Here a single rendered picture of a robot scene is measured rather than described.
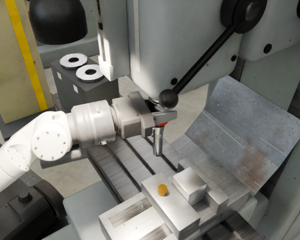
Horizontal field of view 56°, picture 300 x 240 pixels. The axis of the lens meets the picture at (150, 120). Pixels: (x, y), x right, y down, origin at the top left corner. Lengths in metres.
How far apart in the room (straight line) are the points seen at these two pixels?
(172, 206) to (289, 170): 0.46
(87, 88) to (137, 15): 0.47
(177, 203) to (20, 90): 2.00
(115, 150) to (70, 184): 1.17
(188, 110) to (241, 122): 1.62
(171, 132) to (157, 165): 1.46
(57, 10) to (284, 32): 0.39
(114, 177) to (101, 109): 0.33
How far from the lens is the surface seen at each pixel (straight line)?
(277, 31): 0.56
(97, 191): 0.92
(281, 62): 0.85
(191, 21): 0.42
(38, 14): 0.39
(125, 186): 0.82
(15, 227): 1.26
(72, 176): 2.09
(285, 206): 1.09
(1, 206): 1.36
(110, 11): 0.43
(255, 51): 0.54
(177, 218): 0.64
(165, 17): 0.39
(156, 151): 0.70
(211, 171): 0.78
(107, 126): 0.55
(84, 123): 0.55
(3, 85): 2.44
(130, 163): 0.87
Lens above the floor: 1.60
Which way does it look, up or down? 41 degrees down
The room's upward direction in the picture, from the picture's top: straight up
